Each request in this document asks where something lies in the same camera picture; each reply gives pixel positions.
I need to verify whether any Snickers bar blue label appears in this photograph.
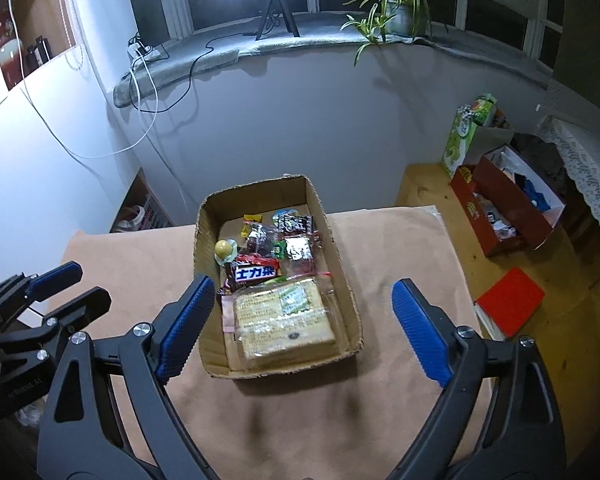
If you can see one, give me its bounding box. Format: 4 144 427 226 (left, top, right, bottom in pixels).
227 254 282 292

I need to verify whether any large cracker packet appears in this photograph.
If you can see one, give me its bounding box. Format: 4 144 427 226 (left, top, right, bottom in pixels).
221 274 340 370

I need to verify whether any yellow candy packet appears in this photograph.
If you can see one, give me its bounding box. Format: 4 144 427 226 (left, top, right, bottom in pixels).
240 214 263 238

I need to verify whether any brown cardboard box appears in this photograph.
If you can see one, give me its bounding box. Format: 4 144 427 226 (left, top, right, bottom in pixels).
194 176 363 380

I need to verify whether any black white candy packet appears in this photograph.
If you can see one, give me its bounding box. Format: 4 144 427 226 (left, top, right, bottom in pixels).
285 235 313 262

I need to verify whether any orange green jelly packet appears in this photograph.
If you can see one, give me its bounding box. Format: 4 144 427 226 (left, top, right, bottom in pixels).
272 208 304 233

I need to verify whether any yellow ball jelly cup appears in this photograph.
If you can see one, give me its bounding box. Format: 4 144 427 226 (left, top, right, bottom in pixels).
214 238 238 266

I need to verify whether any clear red nut packet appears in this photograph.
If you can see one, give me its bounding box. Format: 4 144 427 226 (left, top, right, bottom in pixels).
240 223 279 258

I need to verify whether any red dried fruit packet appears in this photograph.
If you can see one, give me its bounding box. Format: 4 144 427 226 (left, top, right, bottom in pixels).
277 211 323 278

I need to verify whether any red book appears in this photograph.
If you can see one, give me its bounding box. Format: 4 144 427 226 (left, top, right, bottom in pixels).
474 268 545 340

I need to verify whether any beige table cloth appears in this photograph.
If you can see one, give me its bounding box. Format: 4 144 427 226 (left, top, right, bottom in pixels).
44 204 496 480

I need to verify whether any red cardboard box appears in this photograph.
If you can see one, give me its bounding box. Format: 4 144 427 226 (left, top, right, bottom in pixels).
451 144 565 257

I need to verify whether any red white jar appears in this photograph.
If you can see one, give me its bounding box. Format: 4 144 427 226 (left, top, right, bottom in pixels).
0 38 23 90

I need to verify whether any white power strip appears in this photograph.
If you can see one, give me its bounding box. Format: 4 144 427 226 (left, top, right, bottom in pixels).
126 40 161 62

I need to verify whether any white lace cloth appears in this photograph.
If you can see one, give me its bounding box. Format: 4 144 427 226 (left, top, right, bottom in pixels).
535 115 600 225

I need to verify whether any green juice carton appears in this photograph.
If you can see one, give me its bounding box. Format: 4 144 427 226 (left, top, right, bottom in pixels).
441 93 498 178

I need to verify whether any grey windowsill mat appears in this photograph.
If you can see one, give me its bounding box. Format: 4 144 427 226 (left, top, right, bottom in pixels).
112 13 550 110

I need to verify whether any black light tripod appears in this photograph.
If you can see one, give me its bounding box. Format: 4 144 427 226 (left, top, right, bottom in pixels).
254 0 300 40

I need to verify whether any potted spider plant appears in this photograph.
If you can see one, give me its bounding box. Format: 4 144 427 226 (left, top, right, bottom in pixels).
340 0 432 67

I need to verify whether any white cable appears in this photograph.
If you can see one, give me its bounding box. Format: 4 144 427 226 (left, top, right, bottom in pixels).
0 0 161 162

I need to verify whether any black cable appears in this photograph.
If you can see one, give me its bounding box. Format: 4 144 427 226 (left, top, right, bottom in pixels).
127 31 261 114

